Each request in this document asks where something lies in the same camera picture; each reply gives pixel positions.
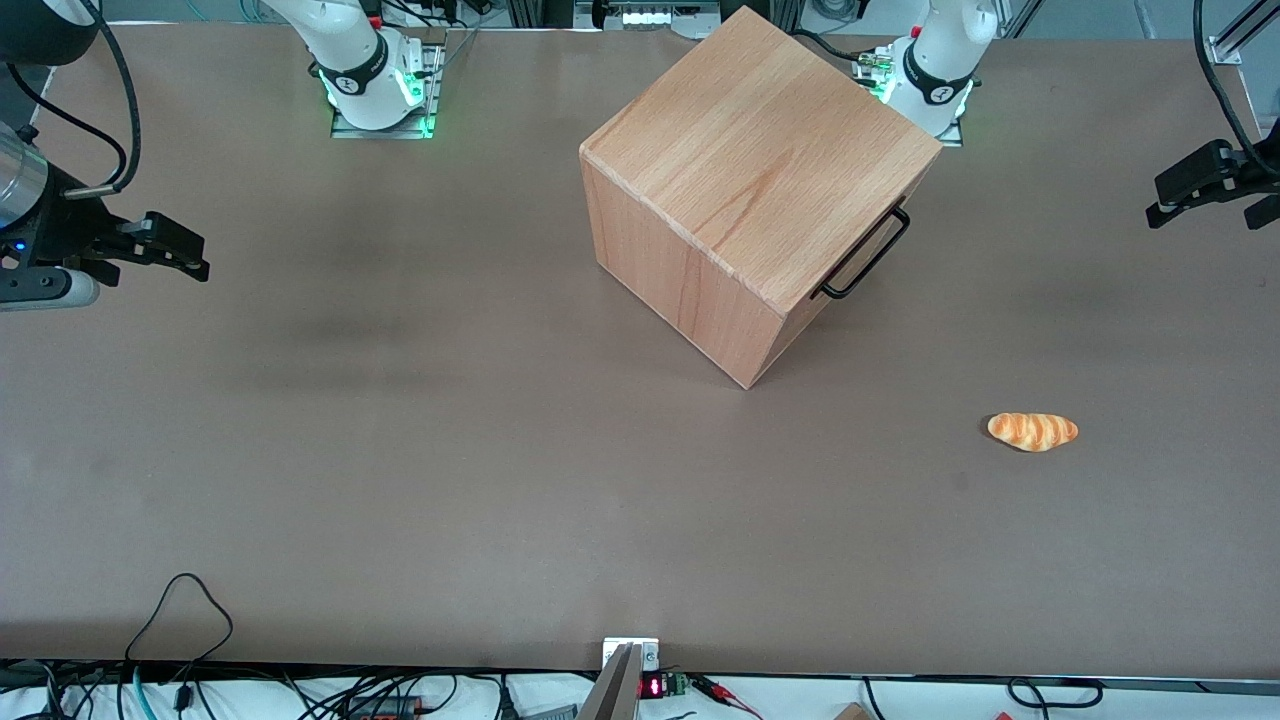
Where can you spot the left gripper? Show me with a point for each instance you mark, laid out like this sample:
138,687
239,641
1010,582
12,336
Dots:
1262,179

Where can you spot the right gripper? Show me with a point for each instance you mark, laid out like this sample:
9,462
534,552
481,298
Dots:
66,226

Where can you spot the light wooden drawer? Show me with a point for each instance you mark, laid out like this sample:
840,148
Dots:
848,261

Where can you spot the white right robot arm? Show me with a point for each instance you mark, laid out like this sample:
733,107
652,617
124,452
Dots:
350,60

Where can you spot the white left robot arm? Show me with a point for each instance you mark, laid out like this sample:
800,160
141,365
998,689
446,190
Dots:
940,60

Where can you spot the light wooden drawer cabinet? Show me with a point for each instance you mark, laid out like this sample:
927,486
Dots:
740,150

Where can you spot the orange toy bread roll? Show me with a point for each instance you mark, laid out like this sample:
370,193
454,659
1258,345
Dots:
1030,431

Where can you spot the orange electronic device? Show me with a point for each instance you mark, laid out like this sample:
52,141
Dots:
385,710

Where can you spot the white power strip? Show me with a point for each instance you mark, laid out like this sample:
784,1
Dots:
650,15

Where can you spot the small brown wooden block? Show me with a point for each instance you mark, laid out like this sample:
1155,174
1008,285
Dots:
852,713

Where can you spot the grey angled mounting bar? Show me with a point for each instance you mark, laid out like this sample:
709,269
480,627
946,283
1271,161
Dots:
615,690

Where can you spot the small red digit display module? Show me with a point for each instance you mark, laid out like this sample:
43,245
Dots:
652,687

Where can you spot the red and black clip leads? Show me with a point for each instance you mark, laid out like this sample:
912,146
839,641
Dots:
715,690

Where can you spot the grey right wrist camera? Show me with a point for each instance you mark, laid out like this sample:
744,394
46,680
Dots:
80,290

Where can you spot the aluminium corner bracket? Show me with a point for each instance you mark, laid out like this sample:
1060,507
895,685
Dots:
1222,50

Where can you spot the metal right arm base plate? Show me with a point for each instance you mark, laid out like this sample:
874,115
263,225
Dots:
380,133

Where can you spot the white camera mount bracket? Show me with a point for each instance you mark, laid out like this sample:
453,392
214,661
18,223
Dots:
650,655

